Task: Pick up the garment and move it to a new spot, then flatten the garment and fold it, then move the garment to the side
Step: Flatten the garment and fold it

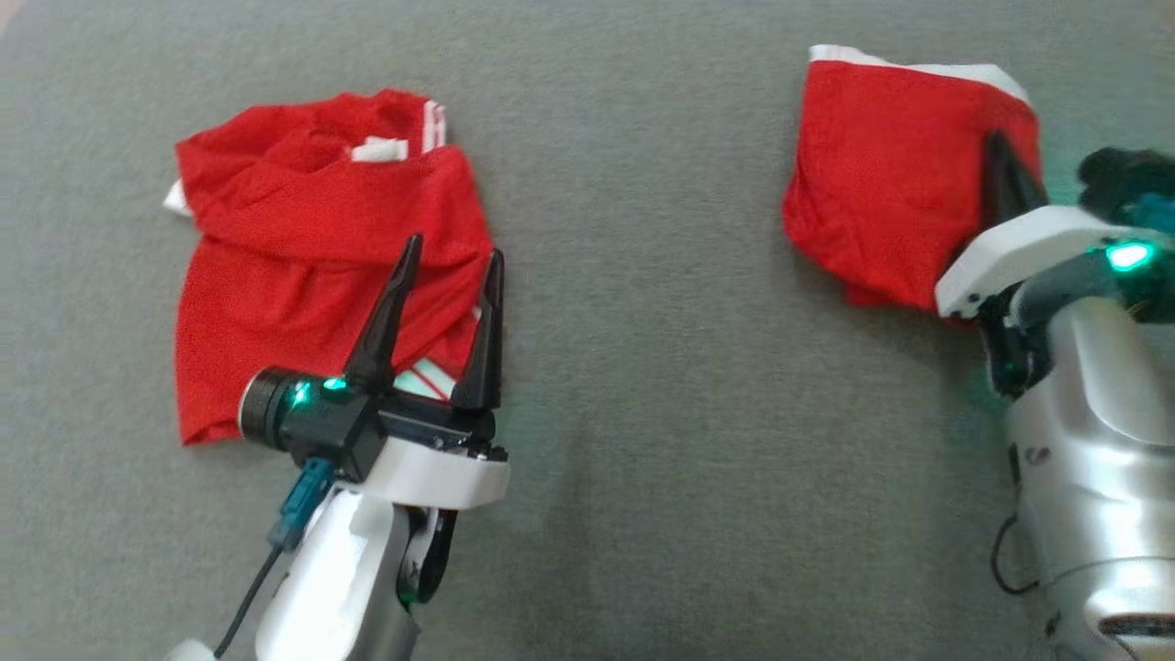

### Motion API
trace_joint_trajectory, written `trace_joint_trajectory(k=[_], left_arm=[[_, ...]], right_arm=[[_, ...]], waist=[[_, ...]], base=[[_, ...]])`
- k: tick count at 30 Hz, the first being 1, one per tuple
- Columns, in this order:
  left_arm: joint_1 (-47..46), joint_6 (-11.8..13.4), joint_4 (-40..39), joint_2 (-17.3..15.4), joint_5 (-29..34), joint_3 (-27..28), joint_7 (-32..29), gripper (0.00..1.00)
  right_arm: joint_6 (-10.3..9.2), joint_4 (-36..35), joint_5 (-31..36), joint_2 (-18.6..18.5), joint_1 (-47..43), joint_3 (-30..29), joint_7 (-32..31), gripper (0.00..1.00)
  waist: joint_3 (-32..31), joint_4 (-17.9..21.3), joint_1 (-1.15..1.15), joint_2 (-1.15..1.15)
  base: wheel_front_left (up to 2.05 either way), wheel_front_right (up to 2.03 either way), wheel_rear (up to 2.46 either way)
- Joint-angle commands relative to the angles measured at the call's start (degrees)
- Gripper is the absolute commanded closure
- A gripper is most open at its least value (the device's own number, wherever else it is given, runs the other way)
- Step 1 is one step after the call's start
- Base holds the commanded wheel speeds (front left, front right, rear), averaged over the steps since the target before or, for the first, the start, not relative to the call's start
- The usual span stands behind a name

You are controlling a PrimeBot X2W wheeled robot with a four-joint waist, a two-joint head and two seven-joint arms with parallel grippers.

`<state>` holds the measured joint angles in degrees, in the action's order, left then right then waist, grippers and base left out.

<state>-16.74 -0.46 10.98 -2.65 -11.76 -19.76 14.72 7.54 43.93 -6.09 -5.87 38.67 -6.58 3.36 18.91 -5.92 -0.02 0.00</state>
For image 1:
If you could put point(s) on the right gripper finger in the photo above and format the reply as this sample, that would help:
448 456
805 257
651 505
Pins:
1005 188

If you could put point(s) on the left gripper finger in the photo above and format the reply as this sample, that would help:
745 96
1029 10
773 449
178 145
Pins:
482 358
381 340

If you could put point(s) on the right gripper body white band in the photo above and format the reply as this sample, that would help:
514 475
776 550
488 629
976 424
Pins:
1010 252

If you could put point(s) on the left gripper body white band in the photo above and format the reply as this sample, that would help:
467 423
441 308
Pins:
441 477

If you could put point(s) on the red jersey with white sleeves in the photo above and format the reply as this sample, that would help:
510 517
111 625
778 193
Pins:
294 275

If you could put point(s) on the red shorts with white waistband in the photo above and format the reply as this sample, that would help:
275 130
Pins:
881 165

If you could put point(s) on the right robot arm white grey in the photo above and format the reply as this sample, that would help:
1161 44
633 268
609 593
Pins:
1092 441

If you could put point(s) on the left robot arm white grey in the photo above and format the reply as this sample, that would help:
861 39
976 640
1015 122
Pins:
340 588

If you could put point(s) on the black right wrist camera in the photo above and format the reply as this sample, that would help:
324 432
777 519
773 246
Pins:
1120 174

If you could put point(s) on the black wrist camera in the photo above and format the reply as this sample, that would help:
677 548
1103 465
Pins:
275 408
1120 174

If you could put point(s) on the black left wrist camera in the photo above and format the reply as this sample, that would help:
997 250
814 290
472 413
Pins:
275 408

